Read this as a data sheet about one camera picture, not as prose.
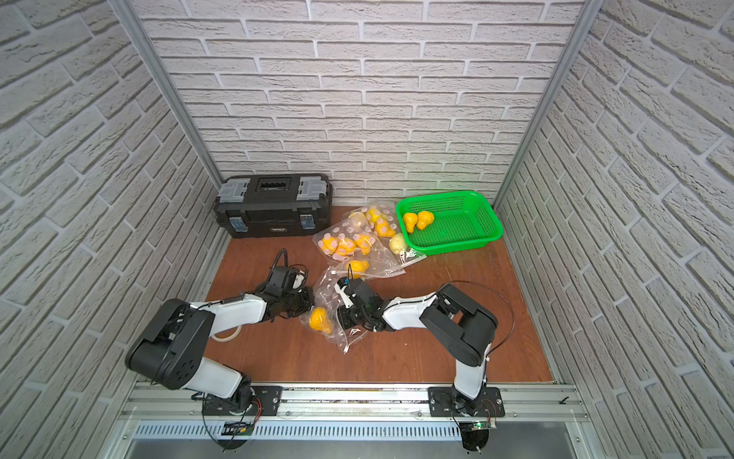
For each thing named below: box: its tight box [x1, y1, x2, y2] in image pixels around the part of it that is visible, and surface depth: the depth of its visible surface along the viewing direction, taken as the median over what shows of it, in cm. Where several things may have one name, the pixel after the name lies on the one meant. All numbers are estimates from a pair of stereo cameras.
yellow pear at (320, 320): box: [308, 306, 334, 335], surface depth 85 cm
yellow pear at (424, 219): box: [416, 210, 435, 231], surface depth 112 cm
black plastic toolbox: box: [214, 174, 332, 240], surface depth 102 cm
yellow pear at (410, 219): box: [403, 212, 419, 235], surface depth 111 cm
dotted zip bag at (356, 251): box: [312, 217, 407, 280], surface depth 101 cm
